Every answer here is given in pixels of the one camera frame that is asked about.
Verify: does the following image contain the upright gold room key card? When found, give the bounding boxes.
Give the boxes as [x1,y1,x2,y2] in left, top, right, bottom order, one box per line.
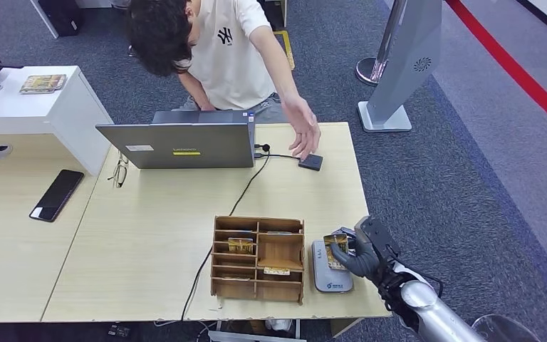
[226,237,256,257]

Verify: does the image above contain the person's left hand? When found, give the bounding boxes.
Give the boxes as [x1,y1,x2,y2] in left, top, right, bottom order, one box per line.
[280,93,323,162]

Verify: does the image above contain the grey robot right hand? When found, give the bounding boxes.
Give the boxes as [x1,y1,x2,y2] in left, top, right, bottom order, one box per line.
[329,226,383,284]

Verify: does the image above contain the grey bar under table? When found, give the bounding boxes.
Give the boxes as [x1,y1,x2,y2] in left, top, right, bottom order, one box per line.
[207,329,308,342]

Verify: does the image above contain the black frame eyeglasses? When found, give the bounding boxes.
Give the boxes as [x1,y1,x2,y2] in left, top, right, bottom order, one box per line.
[107,150,130,190]

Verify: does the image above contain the thin black device cable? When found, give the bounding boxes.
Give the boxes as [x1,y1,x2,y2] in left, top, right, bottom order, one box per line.
[254,152,301,162]

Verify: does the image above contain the black box case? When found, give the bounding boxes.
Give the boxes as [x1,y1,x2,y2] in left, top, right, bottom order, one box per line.
[37,0,86,38]

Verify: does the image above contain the grey laptop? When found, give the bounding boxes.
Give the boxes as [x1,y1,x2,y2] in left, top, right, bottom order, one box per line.
[95,110,257,170]

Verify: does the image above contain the chrome stanchion post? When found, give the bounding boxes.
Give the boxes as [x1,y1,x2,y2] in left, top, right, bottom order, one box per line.
[355,0,408,88]

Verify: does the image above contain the black power strip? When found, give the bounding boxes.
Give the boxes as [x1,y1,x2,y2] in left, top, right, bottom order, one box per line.
[107,323,132,339]

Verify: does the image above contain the white desk cabinet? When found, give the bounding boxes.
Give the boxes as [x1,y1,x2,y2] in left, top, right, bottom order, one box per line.
[0,65,115,177]

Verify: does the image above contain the grey ID card reader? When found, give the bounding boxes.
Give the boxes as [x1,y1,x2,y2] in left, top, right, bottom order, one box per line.
[311,239,355,294]

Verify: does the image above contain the small black box device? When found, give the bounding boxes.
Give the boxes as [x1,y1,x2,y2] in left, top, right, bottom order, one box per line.
[298,153,325,172]

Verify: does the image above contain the grey kiosk stand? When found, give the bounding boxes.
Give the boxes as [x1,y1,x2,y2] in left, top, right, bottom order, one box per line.
[357,0,444,134]

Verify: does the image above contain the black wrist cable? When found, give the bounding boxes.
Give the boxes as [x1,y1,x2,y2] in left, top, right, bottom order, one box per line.
[375,256,444,308]

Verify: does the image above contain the wooden card organizer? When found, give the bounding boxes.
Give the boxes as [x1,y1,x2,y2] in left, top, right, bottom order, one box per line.
[210,215,306,306]

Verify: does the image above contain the long black power cable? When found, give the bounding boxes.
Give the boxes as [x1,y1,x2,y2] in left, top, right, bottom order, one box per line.
[180,143,273,323]

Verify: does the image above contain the white object under table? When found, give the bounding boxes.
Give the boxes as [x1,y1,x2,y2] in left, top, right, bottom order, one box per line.
[264,318,293,333]

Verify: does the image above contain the person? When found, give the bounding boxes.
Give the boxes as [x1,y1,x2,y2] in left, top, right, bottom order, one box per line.
[125,0,323,162]

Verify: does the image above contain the transparent round cover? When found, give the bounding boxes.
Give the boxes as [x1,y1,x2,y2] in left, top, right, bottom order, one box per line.
[470,313,544,342]

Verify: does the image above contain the black smartphone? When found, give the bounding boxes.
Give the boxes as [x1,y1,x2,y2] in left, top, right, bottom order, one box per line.
[28,169,85,224]

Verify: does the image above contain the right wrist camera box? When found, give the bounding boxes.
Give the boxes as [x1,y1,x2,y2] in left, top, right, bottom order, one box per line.
[354,216,402,266]

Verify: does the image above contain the stack of gold cards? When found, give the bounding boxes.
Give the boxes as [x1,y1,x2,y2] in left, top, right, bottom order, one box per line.
[19,73,68,95]

